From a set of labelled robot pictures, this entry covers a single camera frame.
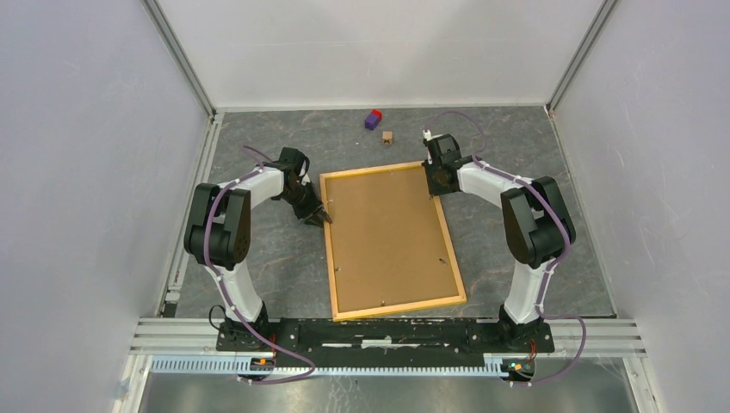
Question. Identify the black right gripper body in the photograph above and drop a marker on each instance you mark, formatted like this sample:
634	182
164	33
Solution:
433	182

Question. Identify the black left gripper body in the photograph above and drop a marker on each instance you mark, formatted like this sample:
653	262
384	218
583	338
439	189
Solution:
305	200

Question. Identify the brown cardboard backing board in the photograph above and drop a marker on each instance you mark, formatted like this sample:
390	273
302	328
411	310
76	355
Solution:
388	239

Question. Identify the yellow wooden picture frame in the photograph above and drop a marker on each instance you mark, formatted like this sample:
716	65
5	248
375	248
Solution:
399	308

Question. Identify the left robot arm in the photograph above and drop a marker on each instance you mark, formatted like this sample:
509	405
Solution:
218	231

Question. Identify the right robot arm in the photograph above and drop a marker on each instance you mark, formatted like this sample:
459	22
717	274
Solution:
538	228

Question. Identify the wooden letter cube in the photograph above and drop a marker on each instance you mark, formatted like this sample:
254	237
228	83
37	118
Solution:
387	137

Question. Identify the purple and red block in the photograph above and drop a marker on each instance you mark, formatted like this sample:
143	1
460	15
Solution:
373	119

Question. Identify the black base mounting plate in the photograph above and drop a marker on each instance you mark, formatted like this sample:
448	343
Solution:
382	342

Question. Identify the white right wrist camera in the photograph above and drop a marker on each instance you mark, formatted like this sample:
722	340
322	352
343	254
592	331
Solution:
427	136

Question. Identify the aluminium rail frame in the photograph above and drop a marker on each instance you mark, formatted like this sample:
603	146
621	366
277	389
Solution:
388	284

